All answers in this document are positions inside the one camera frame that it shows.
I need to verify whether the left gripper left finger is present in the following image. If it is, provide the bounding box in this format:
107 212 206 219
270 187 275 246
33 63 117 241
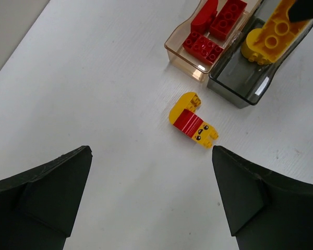
0 146 92 249

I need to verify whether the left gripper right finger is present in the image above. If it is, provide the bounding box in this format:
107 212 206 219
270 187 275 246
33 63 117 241
212 146 313 249

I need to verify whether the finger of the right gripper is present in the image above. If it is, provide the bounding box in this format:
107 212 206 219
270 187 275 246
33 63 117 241
288 0 313 22

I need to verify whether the yellow long lego brick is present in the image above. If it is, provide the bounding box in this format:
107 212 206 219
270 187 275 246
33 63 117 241
241 0 309 65

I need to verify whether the red lego brick stack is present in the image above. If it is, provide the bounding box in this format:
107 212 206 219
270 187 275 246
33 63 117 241
182 0 225 65

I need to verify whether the red yellow lego assembly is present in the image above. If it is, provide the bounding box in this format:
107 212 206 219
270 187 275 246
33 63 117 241
168 92 219 149

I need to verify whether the grey clear plastic container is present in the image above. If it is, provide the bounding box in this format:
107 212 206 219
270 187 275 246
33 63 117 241
207 1 313 108

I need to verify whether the amber clear plastic container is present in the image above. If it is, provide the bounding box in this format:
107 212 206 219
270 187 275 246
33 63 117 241
164 1 262 82

